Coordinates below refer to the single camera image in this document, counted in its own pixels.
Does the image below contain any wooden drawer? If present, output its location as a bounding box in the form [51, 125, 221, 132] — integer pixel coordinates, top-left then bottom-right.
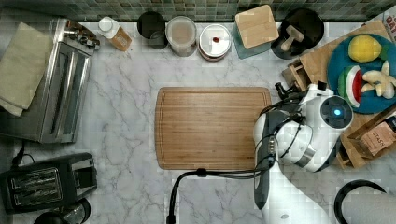
[282, 60, 311, 91]

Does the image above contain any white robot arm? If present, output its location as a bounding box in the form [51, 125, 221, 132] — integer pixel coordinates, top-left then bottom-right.
[253, 82, 353, 224]

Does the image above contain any wooden drawer cabinet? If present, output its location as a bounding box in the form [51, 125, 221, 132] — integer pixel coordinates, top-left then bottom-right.
[293, 21, 395, 168]

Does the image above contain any bamboo cutting board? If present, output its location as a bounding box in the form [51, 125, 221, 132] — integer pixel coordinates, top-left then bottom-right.
[154, 87, 271, 170]

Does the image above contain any pink rimmed white bowl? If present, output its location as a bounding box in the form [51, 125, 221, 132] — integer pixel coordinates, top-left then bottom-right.
[198, 24, 232, 62]

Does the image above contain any black cup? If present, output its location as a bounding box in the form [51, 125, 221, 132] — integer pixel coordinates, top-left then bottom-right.
[137, 11, 168, 49]

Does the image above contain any wooden lidded teal box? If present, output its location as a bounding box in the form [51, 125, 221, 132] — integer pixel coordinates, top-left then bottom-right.
[232, 5, 279, 59]

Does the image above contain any bottle with white cap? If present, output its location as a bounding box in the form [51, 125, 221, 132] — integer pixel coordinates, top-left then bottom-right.
[98, 17, 132, 51]

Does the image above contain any black bowl with wooden pestle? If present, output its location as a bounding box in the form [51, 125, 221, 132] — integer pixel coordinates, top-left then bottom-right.
[271, 7, 324, 60]

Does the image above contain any stainless toaster oven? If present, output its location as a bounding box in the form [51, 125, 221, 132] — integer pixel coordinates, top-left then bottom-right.
[1, 19, 100, 144]

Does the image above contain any toy watermelon slice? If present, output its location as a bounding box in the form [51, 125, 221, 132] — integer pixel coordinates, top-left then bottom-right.
[337, 65, 362, 108]

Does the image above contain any black round appliance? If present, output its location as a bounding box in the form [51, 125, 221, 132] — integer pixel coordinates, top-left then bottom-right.
[34, 198, 92, 224]

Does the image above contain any yellow toy lemon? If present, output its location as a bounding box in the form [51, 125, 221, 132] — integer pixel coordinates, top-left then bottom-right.
[348, 35, 382, 63]

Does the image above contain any black two-slot toaster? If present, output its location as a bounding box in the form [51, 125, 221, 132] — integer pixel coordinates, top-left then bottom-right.
[1, 152, 97, 215]

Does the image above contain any beige folded towel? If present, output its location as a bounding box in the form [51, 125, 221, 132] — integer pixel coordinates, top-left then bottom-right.
[0, 22, 53, 117]

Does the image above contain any blue plate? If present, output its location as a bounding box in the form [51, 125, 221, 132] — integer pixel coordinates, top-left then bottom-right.
[326, 33, 396, 115]

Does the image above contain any stash tea box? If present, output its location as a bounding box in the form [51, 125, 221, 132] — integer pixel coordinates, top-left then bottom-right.
[361, 116, 396, 156]

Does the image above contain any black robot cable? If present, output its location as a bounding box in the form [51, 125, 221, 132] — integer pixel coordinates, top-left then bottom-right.
[165, 106, 300, 224]

